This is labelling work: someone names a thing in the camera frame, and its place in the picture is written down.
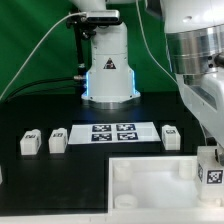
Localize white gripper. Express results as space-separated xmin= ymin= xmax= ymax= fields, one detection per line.
xmin=176 ymin=71 xmax=224 ymax=167

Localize white square tabletop tray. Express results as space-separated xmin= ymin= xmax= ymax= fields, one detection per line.
xmin=108 ymin=156 xmax=224 ymax=224

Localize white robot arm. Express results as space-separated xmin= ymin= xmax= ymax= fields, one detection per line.
xmin=70 ymin=0 xmax=224 ymax=166

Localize white sheet with markers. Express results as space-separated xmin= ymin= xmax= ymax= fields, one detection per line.
xmin=69 ymin=122 xmax=160 ymax=145

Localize white block left edge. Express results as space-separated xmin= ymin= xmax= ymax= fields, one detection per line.
xmin=0 ymin=166 xmax=3 ymax=185

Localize black camera on stand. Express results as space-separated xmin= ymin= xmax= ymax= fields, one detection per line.
xmin=66 ymin=10 xmax=121 ymax=67

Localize grey camera cable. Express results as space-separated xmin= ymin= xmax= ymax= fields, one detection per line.
xmin=0 ymin=12 xmax=88 ymax=101

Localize black cables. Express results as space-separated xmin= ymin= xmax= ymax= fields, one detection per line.
xmin=3 ymin=75 xmax=88 ymax=103

